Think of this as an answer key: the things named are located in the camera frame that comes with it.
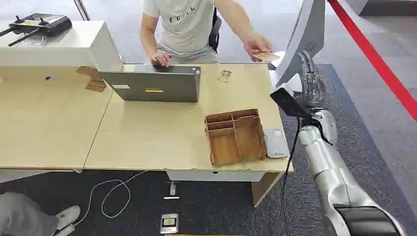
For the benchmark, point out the person's left hand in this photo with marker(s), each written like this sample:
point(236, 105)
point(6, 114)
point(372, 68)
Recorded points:
point(255, 42)

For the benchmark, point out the person's right hand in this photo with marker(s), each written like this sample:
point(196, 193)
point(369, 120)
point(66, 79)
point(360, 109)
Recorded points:
point(160, 59)

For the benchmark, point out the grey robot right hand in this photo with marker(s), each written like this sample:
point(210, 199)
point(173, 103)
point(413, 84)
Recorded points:
point(313, 89)

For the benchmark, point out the brown card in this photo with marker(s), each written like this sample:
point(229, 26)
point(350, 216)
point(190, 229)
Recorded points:
point(266, 56)

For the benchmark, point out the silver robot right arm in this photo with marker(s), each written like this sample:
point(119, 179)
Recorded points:
point(329, 176)

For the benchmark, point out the grey laptop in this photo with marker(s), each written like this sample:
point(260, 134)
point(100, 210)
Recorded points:
point(156, 84)

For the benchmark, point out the person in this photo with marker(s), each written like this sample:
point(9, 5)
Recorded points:
point(185, 26)

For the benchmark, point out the black office chair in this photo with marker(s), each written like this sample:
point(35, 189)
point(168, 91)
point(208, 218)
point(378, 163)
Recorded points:
point(215, 29)

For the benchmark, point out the grey monitor back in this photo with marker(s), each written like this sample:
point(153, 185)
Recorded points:
point(303, 35)

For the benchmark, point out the white card reader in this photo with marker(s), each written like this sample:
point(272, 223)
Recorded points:
point(276, 143)

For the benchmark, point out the red barrier belt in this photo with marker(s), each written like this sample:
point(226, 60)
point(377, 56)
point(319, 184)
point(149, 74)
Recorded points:
point(374, 58)

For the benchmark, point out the brown cardboard piece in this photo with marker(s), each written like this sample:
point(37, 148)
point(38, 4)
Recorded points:
point(95, 86)
point(87, 72)

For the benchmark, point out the wooden compartment box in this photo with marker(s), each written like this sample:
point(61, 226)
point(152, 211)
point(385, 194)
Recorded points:
point(236, 138)

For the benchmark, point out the grey metal pole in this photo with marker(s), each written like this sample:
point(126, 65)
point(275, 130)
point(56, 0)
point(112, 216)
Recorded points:
point(81, 9)

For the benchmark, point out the white cabinet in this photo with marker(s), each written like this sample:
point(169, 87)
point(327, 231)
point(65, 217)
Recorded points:
point(65, 45)

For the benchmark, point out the wooden desk leg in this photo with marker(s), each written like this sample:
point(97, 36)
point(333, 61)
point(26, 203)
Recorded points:
point(264, 189)

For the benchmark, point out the black remote controller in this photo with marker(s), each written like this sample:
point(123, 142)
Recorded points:
point(42, 23)

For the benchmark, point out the white under-desk panel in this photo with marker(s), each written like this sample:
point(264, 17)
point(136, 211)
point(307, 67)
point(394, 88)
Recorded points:
point(215, 176)

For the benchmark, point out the white plug adapter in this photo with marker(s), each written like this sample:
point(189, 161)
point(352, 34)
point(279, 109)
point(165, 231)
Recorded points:
point(172, 190)

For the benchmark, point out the silver floor device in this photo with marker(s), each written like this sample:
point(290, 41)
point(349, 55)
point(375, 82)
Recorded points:
point(169, 223)

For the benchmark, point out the person's white shoe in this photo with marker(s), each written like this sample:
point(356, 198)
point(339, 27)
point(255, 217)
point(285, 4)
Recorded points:
point(66, 219)

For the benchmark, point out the person's grey leg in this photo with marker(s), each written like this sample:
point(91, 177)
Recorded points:
point(22, 215)

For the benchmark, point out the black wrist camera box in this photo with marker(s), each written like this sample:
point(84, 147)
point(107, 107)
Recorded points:
point(288, 102)

